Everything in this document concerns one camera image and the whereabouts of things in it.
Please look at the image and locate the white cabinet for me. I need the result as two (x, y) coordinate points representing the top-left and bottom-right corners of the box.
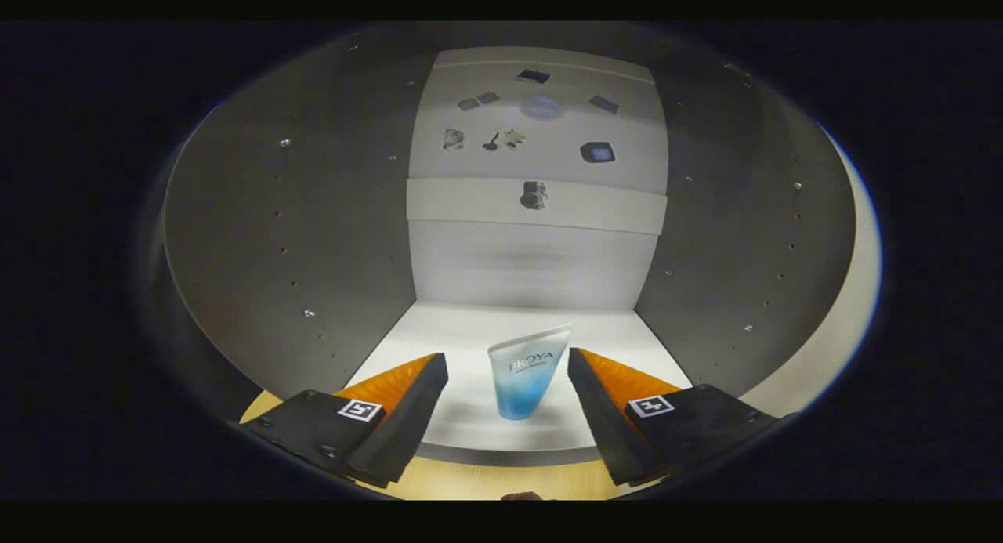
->
(161, 26), (859, 469)

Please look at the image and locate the white cabinet shelf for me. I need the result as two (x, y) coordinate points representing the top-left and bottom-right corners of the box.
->
(406, 177), (668, 236)

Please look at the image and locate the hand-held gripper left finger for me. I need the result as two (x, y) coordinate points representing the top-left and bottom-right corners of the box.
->
(237, 352), (450, 487)

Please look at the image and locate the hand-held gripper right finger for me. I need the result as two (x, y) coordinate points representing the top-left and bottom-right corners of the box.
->
(567, 347), (782, 487)

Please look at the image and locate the blue cosmetic tube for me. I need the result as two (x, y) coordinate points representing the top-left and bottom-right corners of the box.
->
(487, 324), (573, 421)

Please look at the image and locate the white cabinet door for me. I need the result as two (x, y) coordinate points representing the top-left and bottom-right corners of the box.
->
(740, 124), (885, 418)

